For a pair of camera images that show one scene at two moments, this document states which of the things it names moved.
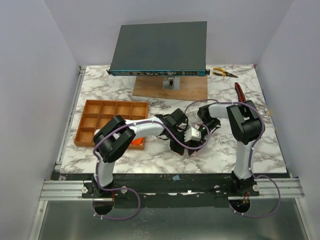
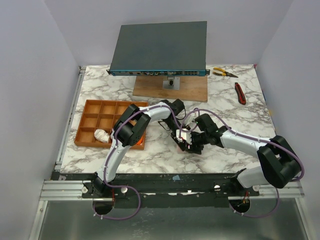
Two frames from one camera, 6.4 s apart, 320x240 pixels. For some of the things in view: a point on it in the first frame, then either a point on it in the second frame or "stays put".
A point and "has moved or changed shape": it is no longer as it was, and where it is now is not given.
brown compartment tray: x=96 y=112 stays put
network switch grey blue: x=173 y=49 stays put
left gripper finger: x=190 y=151 stays put
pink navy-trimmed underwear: x=195 y=155 has moved or changed shape
